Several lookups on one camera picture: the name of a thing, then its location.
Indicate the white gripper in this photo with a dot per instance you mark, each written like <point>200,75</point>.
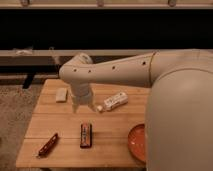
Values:
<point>82,94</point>

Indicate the orange ceramic bowl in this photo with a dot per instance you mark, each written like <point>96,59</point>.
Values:
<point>136,142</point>

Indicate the white soap bar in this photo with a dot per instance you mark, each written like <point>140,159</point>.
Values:
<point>61,95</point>

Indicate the red chocolate bar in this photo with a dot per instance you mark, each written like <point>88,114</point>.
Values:
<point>86,135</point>

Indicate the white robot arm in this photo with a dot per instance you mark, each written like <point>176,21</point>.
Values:
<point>179,111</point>

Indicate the wooden table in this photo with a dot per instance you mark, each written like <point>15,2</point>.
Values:
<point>58,137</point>

